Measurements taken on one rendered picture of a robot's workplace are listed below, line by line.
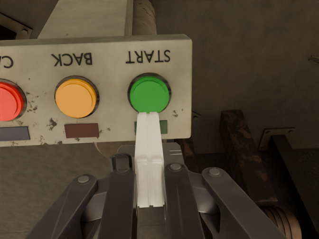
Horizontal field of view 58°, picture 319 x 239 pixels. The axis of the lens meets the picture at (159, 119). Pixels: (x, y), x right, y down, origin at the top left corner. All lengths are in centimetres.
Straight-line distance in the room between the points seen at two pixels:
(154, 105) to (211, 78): 76
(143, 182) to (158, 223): 165
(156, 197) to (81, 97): 17
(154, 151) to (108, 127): 17
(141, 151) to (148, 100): 14
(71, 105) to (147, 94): 8
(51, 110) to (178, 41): 15
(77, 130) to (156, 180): 18
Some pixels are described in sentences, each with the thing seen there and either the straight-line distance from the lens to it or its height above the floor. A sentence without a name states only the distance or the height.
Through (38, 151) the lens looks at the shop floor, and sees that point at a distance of 134.
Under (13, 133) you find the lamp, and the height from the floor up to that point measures 61.
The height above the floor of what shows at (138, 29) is 22.
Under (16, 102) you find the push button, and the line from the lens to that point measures 32.
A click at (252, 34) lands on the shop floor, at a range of 100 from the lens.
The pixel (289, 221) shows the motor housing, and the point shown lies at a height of 48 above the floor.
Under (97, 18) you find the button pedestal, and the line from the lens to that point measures 39.
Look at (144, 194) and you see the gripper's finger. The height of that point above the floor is 75.
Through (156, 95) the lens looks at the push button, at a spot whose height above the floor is 61.
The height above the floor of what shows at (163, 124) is 61.
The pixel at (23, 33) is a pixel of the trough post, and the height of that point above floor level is 2.
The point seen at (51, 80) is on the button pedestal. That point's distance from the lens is 31.
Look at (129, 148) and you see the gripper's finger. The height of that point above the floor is 72.
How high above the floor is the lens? 84
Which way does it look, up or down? 48 degrees down
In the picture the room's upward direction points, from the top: 176 degrees clockwise
